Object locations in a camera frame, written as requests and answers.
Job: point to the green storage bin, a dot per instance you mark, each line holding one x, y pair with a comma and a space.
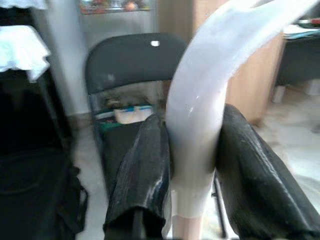
105, 125

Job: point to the dark grey desk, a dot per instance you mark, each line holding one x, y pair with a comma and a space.
300, 62

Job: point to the white paper stack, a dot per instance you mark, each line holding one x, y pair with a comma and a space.
130, 116

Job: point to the light wooden cabinet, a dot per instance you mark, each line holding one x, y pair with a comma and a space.
250, 82

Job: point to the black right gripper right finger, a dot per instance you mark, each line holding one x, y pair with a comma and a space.
257, 187

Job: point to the glass display cabinet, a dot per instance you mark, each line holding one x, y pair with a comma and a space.
117, 22

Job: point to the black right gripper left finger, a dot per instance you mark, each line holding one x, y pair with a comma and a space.
145, 180

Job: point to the black table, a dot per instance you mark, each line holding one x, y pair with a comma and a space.
25, 112

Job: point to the black folding chair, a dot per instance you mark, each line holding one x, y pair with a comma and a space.
130, 62

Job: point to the white lace cloth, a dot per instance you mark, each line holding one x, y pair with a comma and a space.
20, 47

